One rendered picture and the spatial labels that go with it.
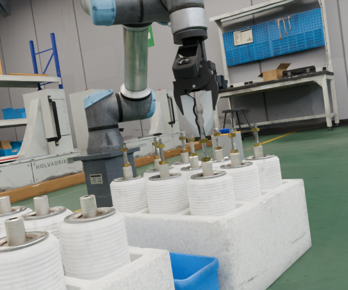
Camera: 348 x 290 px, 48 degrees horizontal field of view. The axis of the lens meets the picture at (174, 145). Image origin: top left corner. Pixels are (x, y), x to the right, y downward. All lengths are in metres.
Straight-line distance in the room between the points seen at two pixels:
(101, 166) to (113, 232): 0.89
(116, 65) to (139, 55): 6.33
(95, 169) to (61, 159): 1.81
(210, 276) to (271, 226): 0.24
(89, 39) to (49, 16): 1.19
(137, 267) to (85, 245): 0.08
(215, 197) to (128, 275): 0.29
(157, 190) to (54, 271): 0.40
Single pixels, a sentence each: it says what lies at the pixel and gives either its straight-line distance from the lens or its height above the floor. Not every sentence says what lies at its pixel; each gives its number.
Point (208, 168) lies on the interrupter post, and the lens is 0.81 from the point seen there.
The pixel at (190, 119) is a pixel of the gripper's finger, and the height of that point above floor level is 0.37.
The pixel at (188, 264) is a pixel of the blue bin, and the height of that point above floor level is 0.10.
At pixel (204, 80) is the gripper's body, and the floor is 0.45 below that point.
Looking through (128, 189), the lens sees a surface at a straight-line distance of 0.93.
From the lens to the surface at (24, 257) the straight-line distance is 0.49.
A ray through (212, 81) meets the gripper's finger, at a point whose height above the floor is 0.44.
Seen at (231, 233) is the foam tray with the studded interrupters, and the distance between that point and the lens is 0.75.
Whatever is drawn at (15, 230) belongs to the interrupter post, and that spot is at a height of 0.27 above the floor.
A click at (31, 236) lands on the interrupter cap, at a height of 0.25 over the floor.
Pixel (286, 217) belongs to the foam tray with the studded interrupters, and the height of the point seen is 0.11.
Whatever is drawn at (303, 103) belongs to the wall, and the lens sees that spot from 6.15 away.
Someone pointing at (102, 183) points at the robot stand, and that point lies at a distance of 1.46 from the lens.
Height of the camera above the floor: 0.37
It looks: 3 degrees down
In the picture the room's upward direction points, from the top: 8 degrees counter-clockwise
